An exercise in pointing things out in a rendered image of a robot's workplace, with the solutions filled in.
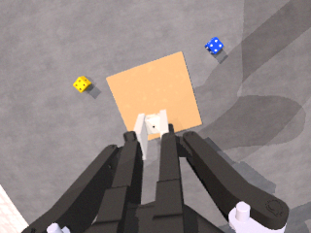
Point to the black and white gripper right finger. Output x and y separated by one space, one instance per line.
250 209

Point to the peach flat square mat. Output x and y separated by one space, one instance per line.
163 84

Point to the blue die with white pips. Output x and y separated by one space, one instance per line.
214 45

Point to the yellow die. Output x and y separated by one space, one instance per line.
82 84

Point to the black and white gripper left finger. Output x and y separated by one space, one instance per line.
79 205

